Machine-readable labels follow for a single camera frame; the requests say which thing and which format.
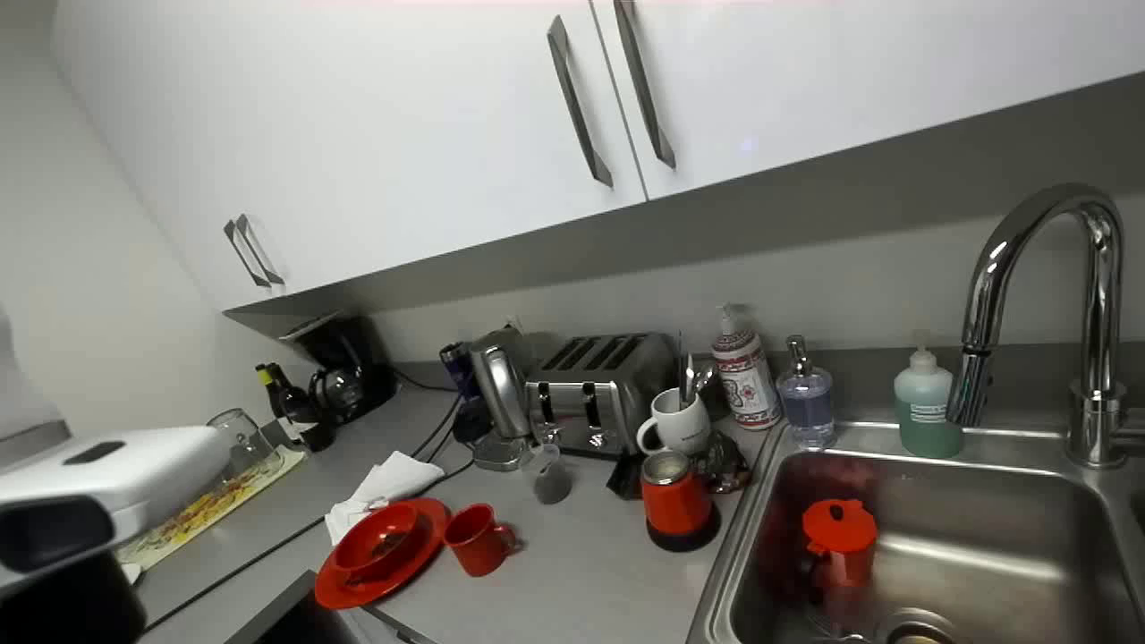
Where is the red bowl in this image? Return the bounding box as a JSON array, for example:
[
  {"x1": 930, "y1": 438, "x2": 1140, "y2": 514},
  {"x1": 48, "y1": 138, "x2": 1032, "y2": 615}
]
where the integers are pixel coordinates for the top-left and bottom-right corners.
[{"x1": 334, "y1": 512, "x2": 428, "y2": 588}]

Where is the silver four-slot toaster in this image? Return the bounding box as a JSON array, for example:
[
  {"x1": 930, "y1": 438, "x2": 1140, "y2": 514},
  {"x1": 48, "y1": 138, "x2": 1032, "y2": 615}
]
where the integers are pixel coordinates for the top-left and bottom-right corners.
[{"x1": 523, "y1": 330, "x2": 678, "y2": 463}]

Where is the metal spoon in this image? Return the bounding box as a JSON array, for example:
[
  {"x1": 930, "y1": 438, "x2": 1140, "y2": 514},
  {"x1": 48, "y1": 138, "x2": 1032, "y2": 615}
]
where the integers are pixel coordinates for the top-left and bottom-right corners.
[{"x1": 679, "y1": 353, "x2": 719, "y2": 410}]

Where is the white ceramic mug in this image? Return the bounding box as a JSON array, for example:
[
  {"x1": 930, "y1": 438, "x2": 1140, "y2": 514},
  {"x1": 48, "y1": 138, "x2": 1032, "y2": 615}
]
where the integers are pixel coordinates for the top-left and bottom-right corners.
[{"x1": 632, "y1": 388, "x2": 715, "y2": 457}]

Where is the white soap bottle red print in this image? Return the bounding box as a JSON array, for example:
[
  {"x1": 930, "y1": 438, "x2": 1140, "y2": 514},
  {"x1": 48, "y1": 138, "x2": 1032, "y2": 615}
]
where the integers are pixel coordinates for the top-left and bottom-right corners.
[{"x1": 707, "y1": 302, "x2": 780, "y2": 433}]

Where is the red canister silver lid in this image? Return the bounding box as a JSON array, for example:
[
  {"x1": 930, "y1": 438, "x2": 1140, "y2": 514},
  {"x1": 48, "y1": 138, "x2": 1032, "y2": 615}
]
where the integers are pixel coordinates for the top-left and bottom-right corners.
[{"x1": 638, "y1": 446, "x2": 723, "y2": 556}]

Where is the black coffee maker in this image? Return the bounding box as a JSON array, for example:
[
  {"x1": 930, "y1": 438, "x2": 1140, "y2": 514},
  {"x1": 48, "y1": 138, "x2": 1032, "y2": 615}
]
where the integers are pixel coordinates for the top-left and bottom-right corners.
[{"x1": 291, "y1": 314, "x2": 400, "y2": 421}]

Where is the red cup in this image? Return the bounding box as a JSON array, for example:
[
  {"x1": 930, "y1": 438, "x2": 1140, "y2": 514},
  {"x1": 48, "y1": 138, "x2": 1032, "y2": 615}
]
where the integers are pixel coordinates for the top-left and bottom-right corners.
[{"x1": 443, "y1": 501, "x2": 523, "y2": 578}]

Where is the clear blue soap dispenser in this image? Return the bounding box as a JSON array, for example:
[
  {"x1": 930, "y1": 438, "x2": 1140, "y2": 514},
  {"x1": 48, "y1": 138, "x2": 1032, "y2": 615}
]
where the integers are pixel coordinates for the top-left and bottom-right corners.
[{"x1": 775, "y1": 332, "x2": 839, "y2": 450}]

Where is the white cloth red stripe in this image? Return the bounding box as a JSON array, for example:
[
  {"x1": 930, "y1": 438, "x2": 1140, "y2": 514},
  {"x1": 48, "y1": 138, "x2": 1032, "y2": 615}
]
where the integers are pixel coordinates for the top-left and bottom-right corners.
[{"x1": 323, "y1": 446, "x2": 447, "y2": 547}]

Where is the white cabinet door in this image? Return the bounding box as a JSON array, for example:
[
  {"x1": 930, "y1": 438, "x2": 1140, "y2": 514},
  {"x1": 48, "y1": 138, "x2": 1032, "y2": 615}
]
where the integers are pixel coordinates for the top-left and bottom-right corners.
[
  {"x1": 592, "y1": 0, "x2": 1145, "y2": 200},
  {"x1": 51, "y1": 0, "x2": 649, "y2": 314}
]

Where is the red plate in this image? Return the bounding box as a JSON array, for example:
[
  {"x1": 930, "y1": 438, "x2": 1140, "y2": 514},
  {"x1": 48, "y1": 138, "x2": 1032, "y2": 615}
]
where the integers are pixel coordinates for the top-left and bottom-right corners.
[{"x1": 313, "y1": 496, "x2": 453, "y2": 615}]

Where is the dark bottle yellow top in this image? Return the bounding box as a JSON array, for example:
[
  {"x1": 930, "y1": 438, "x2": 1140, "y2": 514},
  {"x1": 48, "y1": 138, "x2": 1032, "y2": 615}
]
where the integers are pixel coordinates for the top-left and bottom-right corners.
[{"x1": 249, "y1": 361, "x2": 335, "y2": 454}]

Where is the glass mug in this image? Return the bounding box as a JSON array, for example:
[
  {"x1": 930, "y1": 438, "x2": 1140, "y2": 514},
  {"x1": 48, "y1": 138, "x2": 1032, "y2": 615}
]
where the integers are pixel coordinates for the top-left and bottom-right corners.
[{"x1": 209, "y1": 403, "x2": 277, "y2": 473}]

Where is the green dish soap bottle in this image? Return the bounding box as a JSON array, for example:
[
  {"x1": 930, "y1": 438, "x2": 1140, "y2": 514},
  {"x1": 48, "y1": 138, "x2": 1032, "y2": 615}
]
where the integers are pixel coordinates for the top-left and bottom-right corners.
[{"x1": 891, "y1": 342, "x2": 967, "y2": 457}]

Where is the yellow printed tray mat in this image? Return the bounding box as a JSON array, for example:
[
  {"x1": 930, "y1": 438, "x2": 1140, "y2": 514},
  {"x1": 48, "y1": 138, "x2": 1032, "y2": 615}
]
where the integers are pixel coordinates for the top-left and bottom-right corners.
[{"x1": 117, "y1": 444, "x2": 313, "y2": 572}]

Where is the stainless steel sink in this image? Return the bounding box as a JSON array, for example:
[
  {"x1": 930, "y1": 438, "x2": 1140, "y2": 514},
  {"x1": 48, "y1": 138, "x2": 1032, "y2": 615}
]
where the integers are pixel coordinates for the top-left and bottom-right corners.
[{"x1": 687, "y1": 419, "x2": 1145, "y2": 644}]

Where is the chrome faucet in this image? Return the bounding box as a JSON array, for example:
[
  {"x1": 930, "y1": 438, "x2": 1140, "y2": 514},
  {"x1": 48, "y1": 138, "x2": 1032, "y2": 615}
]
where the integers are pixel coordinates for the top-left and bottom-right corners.
[{"x1": 946, "y1": 179, "x2": 1132, "y2": 473}]

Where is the metal cabinet handle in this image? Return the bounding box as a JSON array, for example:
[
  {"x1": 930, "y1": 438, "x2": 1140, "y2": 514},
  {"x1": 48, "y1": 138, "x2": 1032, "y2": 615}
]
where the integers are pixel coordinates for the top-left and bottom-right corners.
[
  {"x1": 221, "y1": 213, "x2": 271, "y2": 292},
  {"x1": 611, "y1": 0, "x2": 679, "y2": 171},
  {"x1": 234, "y1": 210, "x2": 288, "y2": 285},
  {"x1": 545, "y1": 13, "x2": 614, "y2": 188}
]

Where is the long black power cable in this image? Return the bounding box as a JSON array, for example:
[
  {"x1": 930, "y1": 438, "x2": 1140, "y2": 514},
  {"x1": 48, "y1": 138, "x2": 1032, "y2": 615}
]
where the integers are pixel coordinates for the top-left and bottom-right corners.
[{"x1": 139, "y1": 389, "x2": 475, "y2": 636}]

